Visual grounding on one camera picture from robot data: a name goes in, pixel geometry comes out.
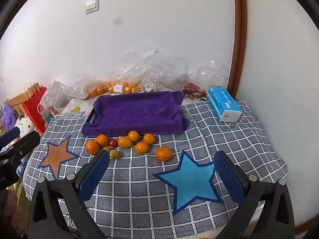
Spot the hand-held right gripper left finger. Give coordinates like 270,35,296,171
27,149,110,239

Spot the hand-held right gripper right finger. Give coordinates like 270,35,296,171
214,151,296,239

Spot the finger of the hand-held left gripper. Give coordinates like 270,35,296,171
0,126,21,152
0,131,41,166

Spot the oval orange mandarin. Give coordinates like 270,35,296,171
118,137,132,148

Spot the black tray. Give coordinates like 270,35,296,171
88,105,96,125

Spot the large orange mandarin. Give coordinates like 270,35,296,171
156,146,173,161

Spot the purple towel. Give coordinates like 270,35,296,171
82,91,190,138

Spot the white plush toy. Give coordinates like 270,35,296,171
14,116,35,138

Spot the purple plush toy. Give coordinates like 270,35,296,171
1,105,18,131

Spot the red paper bag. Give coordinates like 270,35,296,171
22,87,48,133

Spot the brown paper bag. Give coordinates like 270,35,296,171
4,82,41,115

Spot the grey plaid blanket with stars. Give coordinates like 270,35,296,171
22,99,289,239

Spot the white plastic bag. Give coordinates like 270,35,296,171
40,80,73,116

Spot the white printed sheet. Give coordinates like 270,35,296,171
61,97,95,116

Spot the blue tissue pack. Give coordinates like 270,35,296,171
207,86,243,122

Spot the small clear plastic bag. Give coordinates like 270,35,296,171
62,76,96,97

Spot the bag of small oranges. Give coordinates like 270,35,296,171
86,78,140,99

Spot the pack of red cherry tomatoes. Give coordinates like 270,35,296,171
182,81,207,101

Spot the crumpled clear plastic bag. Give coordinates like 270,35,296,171
188,57,228,90

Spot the large clear plastic bag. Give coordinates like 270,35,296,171
115,49,188,92

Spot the brown wooden door frame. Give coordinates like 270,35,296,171
225,0,248,97

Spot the white light switch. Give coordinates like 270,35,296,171
84,0,99,15

